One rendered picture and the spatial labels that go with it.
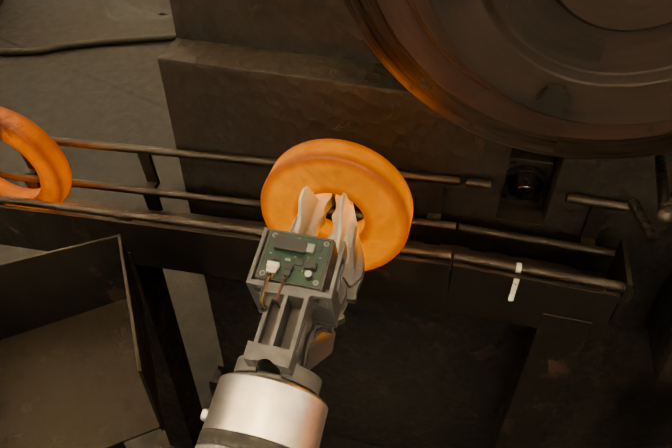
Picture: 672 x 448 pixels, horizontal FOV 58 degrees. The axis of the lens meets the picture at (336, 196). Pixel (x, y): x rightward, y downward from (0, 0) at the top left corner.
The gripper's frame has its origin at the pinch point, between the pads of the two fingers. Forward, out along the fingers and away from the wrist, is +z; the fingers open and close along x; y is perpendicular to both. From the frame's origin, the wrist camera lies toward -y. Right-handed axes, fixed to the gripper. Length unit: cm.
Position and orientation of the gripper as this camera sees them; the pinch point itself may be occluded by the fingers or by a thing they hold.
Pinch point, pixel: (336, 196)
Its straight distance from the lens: 60.7
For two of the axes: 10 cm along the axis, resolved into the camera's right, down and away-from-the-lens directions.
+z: 2.4, -8.2, 5.2
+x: -9.7, -1.6, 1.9
